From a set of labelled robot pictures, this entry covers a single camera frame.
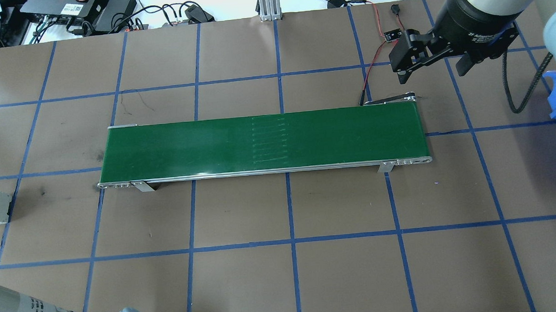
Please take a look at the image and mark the green belt conveyor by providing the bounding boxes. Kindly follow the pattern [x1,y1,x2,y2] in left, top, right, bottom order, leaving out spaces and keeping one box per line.
[93,91,434,195]

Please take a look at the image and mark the aluminium profile post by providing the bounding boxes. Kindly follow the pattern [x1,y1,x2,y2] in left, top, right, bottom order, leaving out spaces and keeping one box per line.
[257,0,283,23]

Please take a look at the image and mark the red black conveyor wire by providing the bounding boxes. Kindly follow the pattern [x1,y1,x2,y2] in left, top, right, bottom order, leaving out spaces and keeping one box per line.
[346,0,410,107]

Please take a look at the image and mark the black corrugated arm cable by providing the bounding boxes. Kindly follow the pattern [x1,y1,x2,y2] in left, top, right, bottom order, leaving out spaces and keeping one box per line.
[500,47,556,114]

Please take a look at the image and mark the flat black device box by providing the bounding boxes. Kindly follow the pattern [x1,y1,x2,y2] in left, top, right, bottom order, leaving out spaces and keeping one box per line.
[19,0,112,26]

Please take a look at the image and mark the large black power brick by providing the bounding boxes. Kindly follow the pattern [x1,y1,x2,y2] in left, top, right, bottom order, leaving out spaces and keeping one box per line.
[92,0,140,34]

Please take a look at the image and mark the black plug adapter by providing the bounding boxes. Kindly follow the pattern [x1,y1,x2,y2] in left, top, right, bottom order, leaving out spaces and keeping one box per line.
[185,3,216,25]

